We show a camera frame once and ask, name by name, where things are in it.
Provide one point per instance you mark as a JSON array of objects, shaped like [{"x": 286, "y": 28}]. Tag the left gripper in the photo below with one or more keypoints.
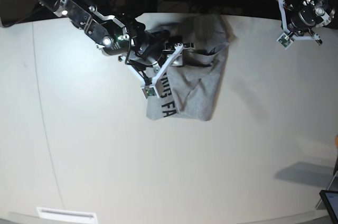
[{"x": 302, "y": 19}]

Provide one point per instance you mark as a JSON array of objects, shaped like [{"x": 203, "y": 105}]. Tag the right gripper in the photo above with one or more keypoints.
[{"x": 153, "y": 48}]

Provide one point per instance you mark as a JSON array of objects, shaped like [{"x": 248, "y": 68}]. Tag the grey T-shirt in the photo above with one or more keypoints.
[{"x": 191, "y": 91}]

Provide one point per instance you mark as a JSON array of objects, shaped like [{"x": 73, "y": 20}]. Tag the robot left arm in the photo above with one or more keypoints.
[{"x": 325, "y": 10}]

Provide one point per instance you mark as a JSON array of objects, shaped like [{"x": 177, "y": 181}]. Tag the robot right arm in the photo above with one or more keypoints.
[{"x": 113, "y": 26}]

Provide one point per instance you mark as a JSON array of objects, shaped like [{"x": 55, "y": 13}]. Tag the tablet with stand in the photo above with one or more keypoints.
[{"x": 328, "y": 198}]

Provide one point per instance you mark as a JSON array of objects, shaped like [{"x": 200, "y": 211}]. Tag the white paper label strip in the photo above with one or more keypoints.
[{"x": 67, "y": 216}]

